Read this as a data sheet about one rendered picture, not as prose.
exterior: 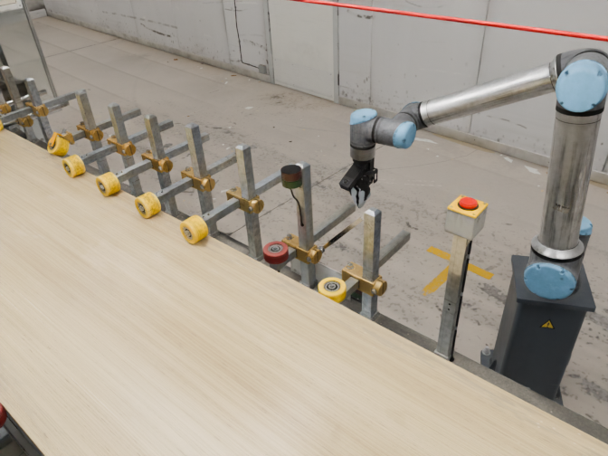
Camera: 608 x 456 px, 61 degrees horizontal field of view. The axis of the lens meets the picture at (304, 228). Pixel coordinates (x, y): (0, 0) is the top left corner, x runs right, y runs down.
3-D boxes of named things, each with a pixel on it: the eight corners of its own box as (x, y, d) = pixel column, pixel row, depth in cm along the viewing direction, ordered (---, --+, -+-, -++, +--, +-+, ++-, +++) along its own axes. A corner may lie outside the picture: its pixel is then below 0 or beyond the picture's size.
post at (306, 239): (308, 280, 179) (300, 158, 152) (316, 285, 177) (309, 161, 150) (301, 286, 177) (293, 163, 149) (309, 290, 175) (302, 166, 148)
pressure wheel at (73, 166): (88, 170, 206) (81, 174, 212) (77, 152, 205) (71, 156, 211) (74, 175, 203) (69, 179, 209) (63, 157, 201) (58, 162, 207)
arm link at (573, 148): (579, 278, 171) (625, 50, 132) (571, 310, 160) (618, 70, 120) (531, 268, 179) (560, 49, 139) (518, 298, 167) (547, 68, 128)
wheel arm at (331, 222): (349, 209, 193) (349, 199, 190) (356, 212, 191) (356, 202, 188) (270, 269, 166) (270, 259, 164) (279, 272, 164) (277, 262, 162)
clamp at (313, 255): (291, 244, 177) (290, 232, 174) (322, 259, 169) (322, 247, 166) (280, 252, 173) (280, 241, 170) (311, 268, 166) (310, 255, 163)
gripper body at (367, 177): (377, 183, 191) (379, 154, 184) (365, 193, 186) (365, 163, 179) (361, 176, 195) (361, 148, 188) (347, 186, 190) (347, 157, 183)
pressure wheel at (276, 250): (277, 263, 172) (274, 236, 165) (295, 273, 168) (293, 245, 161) (261, 276, 167) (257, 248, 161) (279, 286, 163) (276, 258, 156)
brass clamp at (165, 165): (155, 159, 212) (152, 148, 209) (175, 168, 205) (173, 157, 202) (142, 166, 208) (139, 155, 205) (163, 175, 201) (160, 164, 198)
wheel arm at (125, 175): (204, 137, 225) (204, 130, 223) (210, 140, 223) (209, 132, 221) (105, 185, 195) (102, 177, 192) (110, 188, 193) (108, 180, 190)
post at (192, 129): (213, 232, 207) (192, 120, 179) (218, 234, 205) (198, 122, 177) (205, 236, 204) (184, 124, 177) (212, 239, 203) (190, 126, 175)
